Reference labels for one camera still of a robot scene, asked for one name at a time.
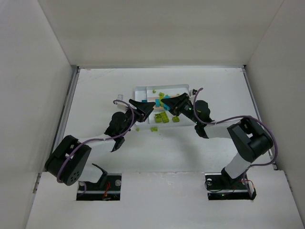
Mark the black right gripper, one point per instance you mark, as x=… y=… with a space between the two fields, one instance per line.
x=180 y=106

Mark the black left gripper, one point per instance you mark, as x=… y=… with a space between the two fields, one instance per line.
x=137 y=110

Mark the small green duplo brick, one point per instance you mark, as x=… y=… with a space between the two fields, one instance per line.
x=175 y=119

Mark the teal and green duplo stack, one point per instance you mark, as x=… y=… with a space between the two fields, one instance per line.
x=159 y=104

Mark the small green lego pieces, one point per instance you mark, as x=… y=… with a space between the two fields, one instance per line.
x=160 y=117

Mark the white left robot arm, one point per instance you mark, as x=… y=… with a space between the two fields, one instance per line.
x=68 y=162

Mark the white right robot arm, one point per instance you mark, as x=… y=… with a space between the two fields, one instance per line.
x=249 y=138

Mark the white divided tray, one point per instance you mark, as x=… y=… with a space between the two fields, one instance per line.
x=150 y=93

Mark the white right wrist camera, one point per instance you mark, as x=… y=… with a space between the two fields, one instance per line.
x=192 y=92

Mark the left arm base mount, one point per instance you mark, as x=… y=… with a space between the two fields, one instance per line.
x=97 y=184

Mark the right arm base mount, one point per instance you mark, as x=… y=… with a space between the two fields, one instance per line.
x=240 y=189

